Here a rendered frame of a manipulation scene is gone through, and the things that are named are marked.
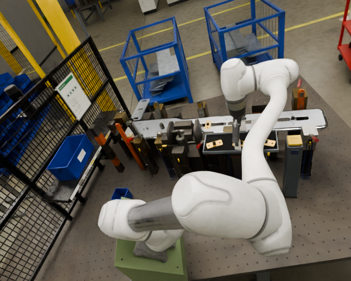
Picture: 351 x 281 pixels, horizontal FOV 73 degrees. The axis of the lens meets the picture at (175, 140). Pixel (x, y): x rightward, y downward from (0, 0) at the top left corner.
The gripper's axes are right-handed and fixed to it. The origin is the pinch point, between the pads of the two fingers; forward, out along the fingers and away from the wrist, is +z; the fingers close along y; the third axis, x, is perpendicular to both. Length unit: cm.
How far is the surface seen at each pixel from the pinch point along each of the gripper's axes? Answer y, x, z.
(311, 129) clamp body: 23.6, -32.3, 14.0
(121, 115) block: 31, 102, 14
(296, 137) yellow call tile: 6.4, -24.9, 4.1
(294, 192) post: 2, -27, 44
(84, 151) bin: -12, 106, 11
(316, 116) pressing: 42, -36, 20
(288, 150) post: 1.5, -22.2, 7.8
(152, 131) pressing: 21, 70, 20
